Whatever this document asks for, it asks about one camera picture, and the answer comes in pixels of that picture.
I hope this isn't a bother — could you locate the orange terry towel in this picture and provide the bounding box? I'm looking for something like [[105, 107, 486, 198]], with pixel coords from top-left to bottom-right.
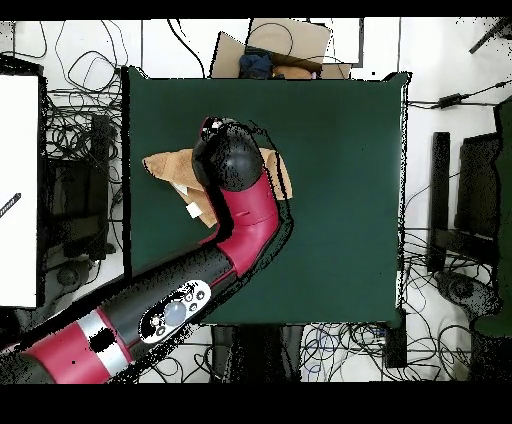
[[142, 146, 294, 229]]

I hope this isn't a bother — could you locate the dark blue cloth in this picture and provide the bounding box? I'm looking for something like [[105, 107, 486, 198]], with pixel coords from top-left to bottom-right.
[[238, 49, 275, 80]]

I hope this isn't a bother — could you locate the orange cloth in box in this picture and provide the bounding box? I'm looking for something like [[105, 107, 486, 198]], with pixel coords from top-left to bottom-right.
[[271, 64, 313, 80]]

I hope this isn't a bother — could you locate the brown cardboard box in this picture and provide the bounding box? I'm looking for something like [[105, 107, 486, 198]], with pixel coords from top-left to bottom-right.
[[209, 17, 353, 80]]

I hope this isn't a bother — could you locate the dark green table cloth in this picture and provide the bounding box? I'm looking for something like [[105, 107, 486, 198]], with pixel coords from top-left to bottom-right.
[[121, 65, 411, 327]]

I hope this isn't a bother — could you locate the black equipment rack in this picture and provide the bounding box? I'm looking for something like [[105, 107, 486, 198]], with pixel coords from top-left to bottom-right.
[[39, 113, 111, 261]]

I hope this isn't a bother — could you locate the white board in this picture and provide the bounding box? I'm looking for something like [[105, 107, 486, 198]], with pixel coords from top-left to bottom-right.
[[0, 73, 41, 309]]

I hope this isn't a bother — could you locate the black upright stand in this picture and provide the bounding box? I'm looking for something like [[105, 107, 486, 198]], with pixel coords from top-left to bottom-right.
[[210, 323, 305, 381]]

